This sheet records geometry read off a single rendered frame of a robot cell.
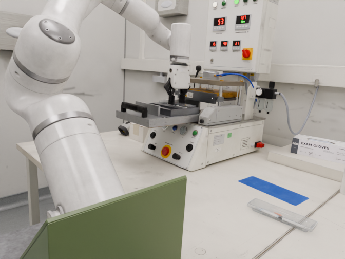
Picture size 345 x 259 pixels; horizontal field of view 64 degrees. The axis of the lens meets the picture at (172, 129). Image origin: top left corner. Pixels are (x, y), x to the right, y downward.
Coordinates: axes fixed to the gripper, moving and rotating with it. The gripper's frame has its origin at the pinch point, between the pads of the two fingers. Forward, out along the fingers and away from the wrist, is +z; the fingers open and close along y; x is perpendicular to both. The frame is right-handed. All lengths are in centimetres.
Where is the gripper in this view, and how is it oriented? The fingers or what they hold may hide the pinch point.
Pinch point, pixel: (176, 100)
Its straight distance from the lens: 121.4
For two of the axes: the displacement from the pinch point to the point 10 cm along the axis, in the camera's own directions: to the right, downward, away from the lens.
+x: -6.8, -2.0, 7.1
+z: -0.6, 9.7, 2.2
